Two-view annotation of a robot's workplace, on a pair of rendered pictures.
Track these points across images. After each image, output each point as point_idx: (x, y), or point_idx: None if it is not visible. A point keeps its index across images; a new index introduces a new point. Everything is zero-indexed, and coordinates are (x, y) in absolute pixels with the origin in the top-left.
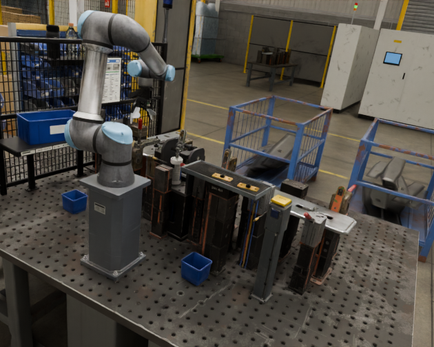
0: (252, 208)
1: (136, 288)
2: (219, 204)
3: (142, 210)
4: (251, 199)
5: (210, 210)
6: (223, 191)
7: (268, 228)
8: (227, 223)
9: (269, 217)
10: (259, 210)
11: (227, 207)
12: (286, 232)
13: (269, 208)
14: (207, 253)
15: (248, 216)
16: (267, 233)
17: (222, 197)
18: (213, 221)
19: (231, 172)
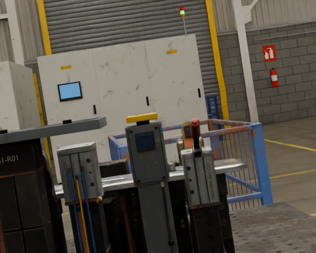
0: (75, 195)
1: None
2: (19, 191)
3: None
4: (65, 177)
5: (3, 218)
6: (20, 155)
7: (143, 179)
8: (48, 231)
9: (136, 155)
10: (91, 190)
11: (39, 191)
12: (144, 232)
13: (129, 137)
14: None
15: (72, 218)
16: (145, 193)
17: (22, 172)
18: (18, 239)
19: (11, 132)
